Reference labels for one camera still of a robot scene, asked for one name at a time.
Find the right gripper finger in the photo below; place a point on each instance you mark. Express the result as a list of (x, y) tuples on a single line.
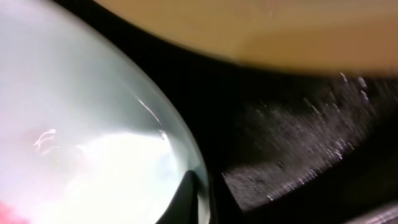
[(183, 208)]

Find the light blue plate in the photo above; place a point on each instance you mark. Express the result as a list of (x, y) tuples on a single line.
[(86, 136)]

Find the yellow plate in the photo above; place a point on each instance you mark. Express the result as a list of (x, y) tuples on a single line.
[(312, 36)]

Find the round black serving tray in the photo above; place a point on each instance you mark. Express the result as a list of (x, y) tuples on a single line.
[(279, 147)]

